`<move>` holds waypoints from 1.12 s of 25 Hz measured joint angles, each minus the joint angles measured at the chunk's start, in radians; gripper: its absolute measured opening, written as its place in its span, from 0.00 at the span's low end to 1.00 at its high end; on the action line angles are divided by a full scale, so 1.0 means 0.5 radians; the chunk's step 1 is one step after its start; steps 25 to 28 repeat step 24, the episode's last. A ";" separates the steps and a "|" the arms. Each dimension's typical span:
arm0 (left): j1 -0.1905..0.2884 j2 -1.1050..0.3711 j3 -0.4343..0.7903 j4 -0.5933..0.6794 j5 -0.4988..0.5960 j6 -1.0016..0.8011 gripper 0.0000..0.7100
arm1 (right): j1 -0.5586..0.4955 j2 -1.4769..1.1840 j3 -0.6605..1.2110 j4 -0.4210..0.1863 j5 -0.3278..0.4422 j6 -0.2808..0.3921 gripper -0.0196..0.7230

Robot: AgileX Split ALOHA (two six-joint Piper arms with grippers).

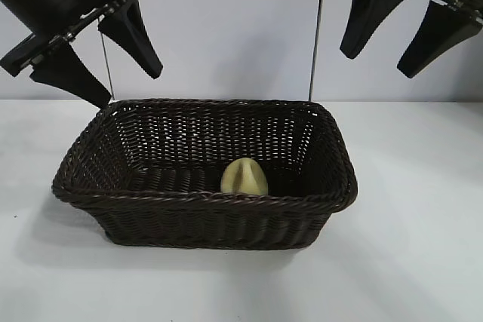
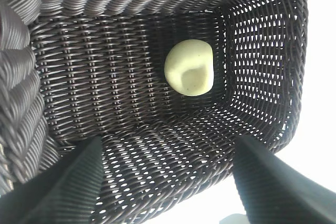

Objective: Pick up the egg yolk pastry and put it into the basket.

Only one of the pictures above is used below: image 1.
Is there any white tablecloth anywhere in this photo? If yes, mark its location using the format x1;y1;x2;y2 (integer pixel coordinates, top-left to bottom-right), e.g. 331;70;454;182
0;99;483;322

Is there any dark brown woven basket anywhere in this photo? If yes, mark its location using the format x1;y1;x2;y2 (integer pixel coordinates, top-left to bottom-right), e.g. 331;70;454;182
51;97;359;250

